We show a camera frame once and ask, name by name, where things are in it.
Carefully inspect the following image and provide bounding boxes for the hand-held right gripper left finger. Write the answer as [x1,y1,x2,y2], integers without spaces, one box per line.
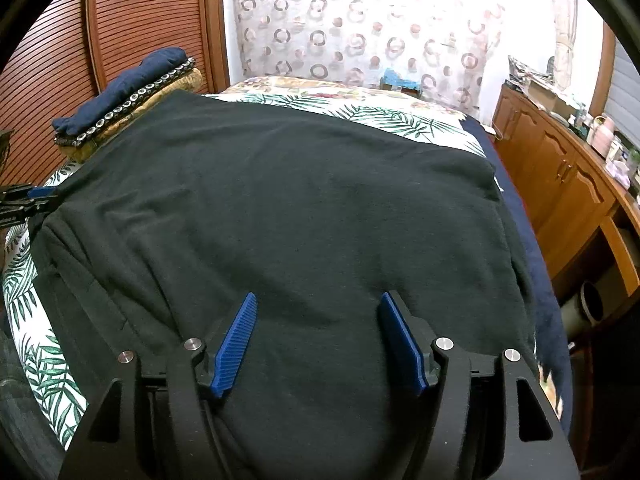
[57,291,259,480]

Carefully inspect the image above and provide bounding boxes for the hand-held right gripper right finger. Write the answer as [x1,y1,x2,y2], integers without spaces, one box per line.
[377,290,581,480]

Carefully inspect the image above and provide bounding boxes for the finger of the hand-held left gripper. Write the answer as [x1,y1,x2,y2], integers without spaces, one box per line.
[0,204,48,227]
[0,185,61,207]

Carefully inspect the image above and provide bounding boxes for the black printed t-shirt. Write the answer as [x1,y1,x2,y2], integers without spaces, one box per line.
[30,91,541,480]

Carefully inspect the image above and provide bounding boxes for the stack of folded clothes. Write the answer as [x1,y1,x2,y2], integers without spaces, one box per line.
[57,67,203,163]

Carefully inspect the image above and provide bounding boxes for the navy blue folded cloth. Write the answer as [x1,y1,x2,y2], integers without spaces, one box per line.
[51,47,188,136]

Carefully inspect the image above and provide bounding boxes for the leaf print bed sheet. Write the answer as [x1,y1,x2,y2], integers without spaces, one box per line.
[0,91,503,453]

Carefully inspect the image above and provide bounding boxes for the navy blue bed sheet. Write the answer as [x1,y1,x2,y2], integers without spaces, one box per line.
[460,115,573,436]

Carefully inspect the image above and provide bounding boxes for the grey cylinder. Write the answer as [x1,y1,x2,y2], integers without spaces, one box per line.
[560,280,606,333]

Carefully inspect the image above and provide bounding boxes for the wooden louvered wardrobe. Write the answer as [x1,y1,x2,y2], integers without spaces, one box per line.
[0,0,231,191]

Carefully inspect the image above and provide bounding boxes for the wooden cabinet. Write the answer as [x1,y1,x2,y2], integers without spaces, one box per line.
[492,82,640,306]

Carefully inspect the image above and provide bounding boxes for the blue packet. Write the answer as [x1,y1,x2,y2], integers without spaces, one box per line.
[380,69,423,98]

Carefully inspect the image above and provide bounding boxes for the clutter of small household things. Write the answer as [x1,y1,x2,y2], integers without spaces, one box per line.
[507,55,640,186]

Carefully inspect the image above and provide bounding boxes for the beige tied curtain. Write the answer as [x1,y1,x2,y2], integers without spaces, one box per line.
[552,0,582,93]

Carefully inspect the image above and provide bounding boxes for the black cloth with ring pattern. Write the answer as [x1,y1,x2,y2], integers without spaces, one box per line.
[55,58,195,147]

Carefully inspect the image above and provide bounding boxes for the sheer curtain with ring pattern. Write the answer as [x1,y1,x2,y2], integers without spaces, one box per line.
[232,0,506,121]

